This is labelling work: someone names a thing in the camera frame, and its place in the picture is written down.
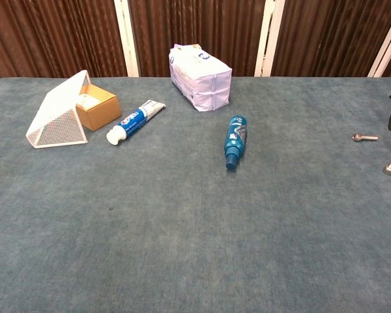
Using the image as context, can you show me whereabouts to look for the blue white toothpaste tube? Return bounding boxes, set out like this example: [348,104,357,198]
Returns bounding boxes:
[106,99,167,146]

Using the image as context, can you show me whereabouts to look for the brown cardboard box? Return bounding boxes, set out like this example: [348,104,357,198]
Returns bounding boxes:
[75,83,123,132]

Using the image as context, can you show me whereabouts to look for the white tissue pack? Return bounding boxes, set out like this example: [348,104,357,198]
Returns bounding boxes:
[168,43,233,113]

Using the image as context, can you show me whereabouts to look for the white item inside cardboard box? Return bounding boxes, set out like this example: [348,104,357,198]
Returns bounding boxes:
[78,93,100,108]

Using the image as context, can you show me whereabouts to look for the white mesh wire basket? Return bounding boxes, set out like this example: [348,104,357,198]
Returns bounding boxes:
[25,69,92,149]

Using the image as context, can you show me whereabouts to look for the blue spray bottle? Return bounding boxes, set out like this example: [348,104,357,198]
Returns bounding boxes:
[224,115,249,171]

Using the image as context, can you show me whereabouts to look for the white screen frame post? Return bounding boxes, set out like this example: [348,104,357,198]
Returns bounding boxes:
[367,0,391,78]
[113,0,141,78]
[253,0,286,78]

